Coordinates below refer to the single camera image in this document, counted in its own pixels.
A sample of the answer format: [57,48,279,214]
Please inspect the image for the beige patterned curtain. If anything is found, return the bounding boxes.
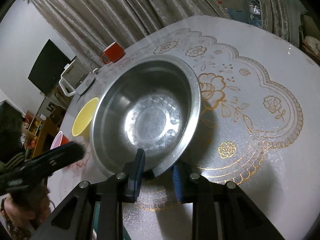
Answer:
[27,0,228,69]

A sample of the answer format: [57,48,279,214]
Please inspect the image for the yellow plastic bowl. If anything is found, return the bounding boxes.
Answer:
[72,97,99,138]

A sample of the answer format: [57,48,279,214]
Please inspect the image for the red plastic bowl pink inside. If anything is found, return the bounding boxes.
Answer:
[50,131,69,150]

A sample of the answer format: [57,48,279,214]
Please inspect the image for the red mug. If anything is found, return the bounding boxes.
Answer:
[101,42,125,64]

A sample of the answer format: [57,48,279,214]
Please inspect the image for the white electric kettle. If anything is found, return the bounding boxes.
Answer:
[59,57,95,97]

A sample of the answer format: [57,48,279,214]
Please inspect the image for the person's left hand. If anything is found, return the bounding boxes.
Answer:
[1,186,51,229]

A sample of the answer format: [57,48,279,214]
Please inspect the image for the black wall television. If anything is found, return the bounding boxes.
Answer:
[28,39,71,96]

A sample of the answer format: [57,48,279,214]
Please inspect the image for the stainless steel bowl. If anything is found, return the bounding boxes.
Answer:
[90,55,201,176]

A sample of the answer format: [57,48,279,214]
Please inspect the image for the wooden side cabinet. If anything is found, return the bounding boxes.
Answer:
[22,111,59,159]

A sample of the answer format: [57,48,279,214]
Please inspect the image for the cushioned chair at right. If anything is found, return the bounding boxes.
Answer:
[298,12,319,64]

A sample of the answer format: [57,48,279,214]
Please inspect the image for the lace patterned tablecloth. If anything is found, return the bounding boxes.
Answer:
[46,15,320,240]

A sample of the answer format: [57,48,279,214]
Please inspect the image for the sheer window curtain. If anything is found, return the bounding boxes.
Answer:
[259,0,305,47]

